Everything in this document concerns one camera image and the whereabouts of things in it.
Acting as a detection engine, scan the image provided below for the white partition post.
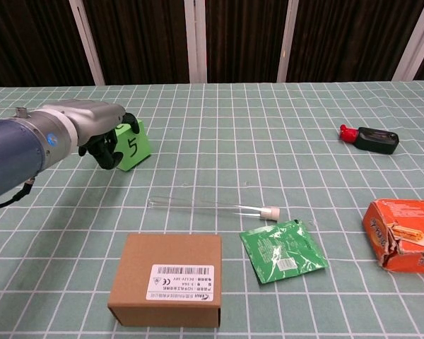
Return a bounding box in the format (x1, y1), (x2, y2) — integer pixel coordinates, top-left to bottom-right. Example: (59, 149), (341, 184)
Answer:
(276, 0), (300, 83)
(184, 0), (208, 84)
(69, 0), (106, 85)
(393, 0), (424, 81)

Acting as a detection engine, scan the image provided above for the green foil packet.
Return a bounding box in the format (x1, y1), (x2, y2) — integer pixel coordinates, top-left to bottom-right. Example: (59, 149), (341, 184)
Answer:
(239, 218), (329, 285)

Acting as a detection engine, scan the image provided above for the brown cardboard box with label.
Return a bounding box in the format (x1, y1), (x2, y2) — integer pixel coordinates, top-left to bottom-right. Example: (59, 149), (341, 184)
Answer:
(107, 232), (223, 328)

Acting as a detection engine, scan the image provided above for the green numbered cube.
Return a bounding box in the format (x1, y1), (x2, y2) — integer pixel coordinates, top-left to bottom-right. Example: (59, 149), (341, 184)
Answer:
(114, 119), (153, 173)

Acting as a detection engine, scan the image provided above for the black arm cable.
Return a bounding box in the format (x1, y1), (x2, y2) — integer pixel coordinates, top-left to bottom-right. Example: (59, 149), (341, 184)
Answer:
(0, 177), (35, 211)

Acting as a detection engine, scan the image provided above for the green checkered tablecloth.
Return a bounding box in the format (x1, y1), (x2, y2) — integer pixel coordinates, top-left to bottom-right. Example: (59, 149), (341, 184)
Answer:
(0, 80), (424, 339)

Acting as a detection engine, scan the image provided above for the glass test tube white stopper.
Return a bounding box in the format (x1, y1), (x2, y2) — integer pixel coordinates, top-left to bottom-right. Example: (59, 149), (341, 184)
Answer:
(147, 196), (281, 222)

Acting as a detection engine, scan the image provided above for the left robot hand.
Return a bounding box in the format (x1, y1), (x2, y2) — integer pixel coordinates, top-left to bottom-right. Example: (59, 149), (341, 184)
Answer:
(45, 100), (141, 170)

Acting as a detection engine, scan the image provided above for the black bottle with red cap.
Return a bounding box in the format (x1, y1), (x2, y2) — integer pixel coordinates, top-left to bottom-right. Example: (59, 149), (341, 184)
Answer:
(338, 124), (400, 155)

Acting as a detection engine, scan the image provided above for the orange snack box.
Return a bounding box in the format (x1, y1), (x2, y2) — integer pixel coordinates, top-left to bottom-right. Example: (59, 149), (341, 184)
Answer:
(362, 198), (424, 275)

